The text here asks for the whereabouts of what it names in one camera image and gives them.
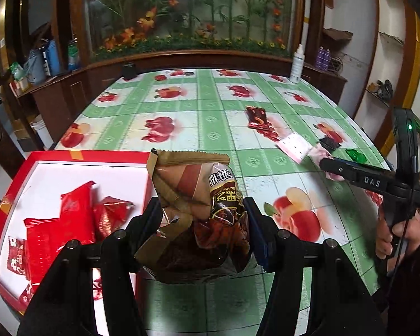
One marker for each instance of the small black snack packet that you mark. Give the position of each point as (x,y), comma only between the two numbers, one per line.
(329,144)

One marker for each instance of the long red snack packet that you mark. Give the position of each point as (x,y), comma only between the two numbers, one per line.
(76,214)

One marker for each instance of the pink white snack packet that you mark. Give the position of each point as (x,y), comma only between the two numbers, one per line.
(295,147)

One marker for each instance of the red flower snack packet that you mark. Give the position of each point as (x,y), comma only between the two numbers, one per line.
(16,261)

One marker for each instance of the small black box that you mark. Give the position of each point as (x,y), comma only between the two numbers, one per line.
(129,71)

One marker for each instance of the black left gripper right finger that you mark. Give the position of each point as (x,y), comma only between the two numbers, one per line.
(275,250)

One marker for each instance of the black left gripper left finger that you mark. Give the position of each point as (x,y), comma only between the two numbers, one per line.
(118,250)

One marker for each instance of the white spray bottle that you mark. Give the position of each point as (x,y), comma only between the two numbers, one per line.
(297,64)

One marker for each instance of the red foil snack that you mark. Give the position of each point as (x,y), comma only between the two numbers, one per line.
(110,214)

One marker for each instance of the wide red snack packet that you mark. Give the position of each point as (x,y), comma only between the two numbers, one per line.
(43,240)

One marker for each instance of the green fruit pattern tablecloth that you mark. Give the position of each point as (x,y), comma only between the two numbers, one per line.
(205,109)

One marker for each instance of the brown gold snack bag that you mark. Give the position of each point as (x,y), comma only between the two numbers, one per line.
(204,232)

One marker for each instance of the red gift box tray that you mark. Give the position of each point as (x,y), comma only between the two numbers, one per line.
(50,201)

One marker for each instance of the dark red chocolate packet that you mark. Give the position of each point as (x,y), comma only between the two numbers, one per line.
(258,121)

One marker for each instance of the flower mural glass panel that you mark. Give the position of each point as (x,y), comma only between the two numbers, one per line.
(118,28)

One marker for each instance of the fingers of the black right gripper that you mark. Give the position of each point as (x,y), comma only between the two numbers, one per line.
(370,178)

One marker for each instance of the person right hand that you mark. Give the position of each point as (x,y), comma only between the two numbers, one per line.
(410,231)

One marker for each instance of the purple bottles on shelf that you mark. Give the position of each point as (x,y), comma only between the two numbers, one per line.
(323,59)

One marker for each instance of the green candy wrapper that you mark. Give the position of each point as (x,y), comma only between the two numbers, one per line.
(356,156)

